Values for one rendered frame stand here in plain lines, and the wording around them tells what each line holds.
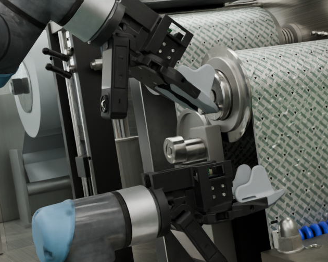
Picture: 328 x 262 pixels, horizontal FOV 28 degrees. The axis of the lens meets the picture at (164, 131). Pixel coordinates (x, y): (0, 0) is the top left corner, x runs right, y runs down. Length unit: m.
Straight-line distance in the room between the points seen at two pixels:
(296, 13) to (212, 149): 0.47
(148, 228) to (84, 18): 0.29
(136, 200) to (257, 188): 0.19
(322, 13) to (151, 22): 0.47
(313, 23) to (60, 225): 0.73
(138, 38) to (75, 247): 0.30
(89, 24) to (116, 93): 0.10
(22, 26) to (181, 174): 0.28
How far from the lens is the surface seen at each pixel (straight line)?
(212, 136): 0.99
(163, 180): 0.86
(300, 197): 0.99
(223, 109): 0.96
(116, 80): 0.89
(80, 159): 1.25
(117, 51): 0.89
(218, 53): 0.99
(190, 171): 0.88
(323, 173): 1.02
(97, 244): 0.81
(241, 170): 0.96
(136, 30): 0.92
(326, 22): 1.30
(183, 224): 0.87
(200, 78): 0.94
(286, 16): 1.40
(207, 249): 0.90
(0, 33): 0.79
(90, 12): 0.87
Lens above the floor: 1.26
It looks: 3 degrees down
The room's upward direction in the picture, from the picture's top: 9 degrees counter-clockwise
